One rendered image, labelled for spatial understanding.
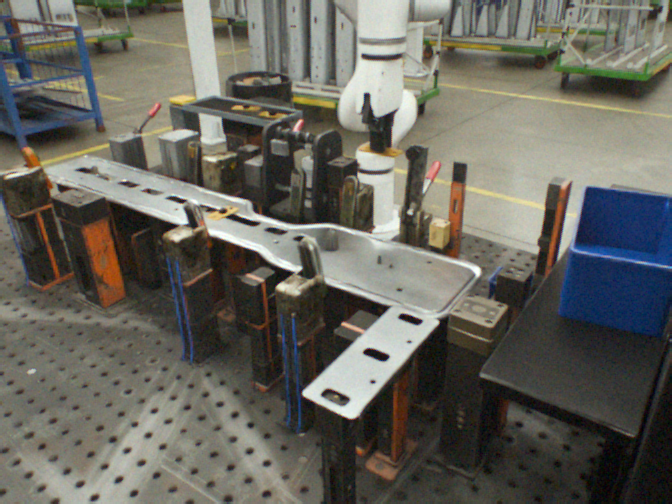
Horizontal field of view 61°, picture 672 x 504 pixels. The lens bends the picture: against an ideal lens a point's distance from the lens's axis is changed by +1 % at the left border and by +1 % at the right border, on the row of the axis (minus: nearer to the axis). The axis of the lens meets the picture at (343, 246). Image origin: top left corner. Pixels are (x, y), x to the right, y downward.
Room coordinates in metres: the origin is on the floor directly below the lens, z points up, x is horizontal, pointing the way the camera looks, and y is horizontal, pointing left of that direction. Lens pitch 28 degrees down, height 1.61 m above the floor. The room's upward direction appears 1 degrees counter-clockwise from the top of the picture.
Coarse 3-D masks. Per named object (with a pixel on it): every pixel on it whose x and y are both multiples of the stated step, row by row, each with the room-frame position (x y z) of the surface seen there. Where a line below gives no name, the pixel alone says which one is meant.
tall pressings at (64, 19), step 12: (12, 0) 8.95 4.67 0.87; (24, 0) 9.08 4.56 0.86; (36, 0) 9.22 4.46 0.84; (48, 0) 9.33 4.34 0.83; (60, 0) 9.46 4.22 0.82; (72, 0) 9.62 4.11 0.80; (0, 12) 9.21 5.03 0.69; (12, 12) 8.92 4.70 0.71; (24, 12) 9.03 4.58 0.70; (36, 12) 9.16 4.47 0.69; (48, 12) 9.37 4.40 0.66; (60, 12) 9.42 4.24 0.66; (72, 12) 9.56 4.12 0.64; (24, 24) 9.41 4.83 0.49; (72, 24) 9.51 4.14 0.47; (36, 36) 9.07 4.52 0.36; (60, 36) 9.33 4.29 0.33
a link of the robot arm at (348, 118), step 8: (336, 0) 1.48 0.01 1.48; (344, 0) 1.47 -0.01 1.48; (352, 0) 1.47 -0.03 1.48; (344, 8) 1.48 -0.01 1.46; (352, 8) 1.48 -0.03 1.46; (352, 16) 1.49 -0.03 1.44; (360, 56) 1.56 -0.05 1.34; (352, 80) 1.62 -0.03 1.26; (352, 88) 1.61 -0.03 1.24; (344, 96) 1.64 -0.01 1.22; (352, 96) 1.60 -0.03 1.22; (344, 104) 1.62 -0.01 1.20; (352, 104) 1.60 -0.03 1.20; (344, 112) 1.62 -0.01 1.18; (352, 112) 1.60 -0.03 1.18; (344, 120) 1.62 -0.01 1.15; (352, 120) 1.61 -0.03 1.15; (360, 120) 1.61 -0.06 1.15; (352, 128) 1.63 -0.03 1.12; (360, 128) 1.63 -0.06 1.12
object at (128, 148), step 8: (120, 136) 1.80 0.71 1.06; (128, 136) 1.79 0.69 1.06; (136, 136) 1.79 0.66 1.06; (112, 144) 1.76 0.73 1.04; (120, 144) 1.74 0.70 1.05; (128, 144) 1.76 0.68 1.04; (136, 144) 1.78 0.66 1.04; (112, 152) 1.77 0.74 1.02; (120, 152) 1.74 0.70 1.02; (128, 152) 1.76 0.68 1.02; (136, 152) 1.78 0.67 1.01; (144, 152) 1.80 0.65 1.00; (120, 160) 1.75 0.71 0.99; (128, 160) 1.75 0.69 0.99; (136, 160) 1.78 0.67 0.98; (144, 160) 1.80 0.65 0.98; (144, 168) 1.79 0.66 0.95
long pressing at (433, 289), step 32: (96, 160) 1.74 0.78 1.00; (96, 192) 1.48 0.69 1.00; (128, 192) 1.47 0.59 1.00; (192, 192) 1.46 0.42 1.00; (224, 224) 1.26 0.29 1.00; (288, 224) 1.24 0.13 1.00; (320, 224) 1.24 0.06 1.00; (288, 256) 1.09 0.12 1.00; (320, 256) 1.09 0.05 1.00; (352, 256) 1.09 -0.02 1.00; (384, 256) 1.08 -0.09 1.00; (416, 256) 1.08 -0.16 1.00; (352, 288) 0.96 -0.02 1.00; (384, 288) 0.95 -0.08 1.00; (416, 288) 0.95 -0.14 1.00; (448, 288) 0.95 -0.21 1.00
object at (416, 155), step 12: (408, 156) 1.16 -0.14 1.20; (420, 156) 1.18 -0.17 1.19; (408, 168) 1.18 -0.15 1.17; (420, 168) 1.17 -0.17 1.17; (408, 180) 1.18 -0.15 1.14; (420, 180) 1.16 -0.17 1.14; (408, 192) 1.18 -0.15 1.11; (420, 192) 1.16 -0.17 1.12; (408, 204) 1.18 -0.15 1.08; (420, 204) 1.17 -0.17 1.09
